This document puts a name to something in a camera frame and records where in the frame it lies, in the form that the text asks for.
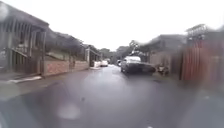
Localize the vehicle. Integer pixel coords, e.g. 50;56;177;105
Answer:
115;59;123;67

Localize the white car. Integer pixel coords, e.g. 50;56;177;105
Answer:
99;59;110;68

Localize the row of trees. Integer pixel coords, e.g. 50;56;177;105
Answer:
98;39;148;64

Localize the dark parked car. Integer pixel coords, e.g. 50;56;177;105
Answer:
119;55;157;75

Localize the wet grey asphalt road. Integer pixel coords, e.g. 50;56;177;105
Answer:
0;64;224;128

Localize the building with dark roof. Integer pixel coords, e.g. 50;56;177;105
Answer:
45;30;88;63

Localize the red wooden fence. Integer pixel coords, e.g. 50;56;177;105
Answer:
180;40;224;83

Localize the grey building with railings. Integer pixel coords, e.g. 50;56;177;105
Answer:
0;2;50;75

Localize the grey concrete pavement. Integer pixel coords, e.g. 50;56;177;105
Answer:
0;71;44;88

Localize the red brick wall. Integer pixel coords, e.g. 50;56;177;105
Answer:
43;59;90;76

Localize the grey building behind wall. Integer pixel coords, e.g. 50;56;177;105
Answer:
145;33;188;72

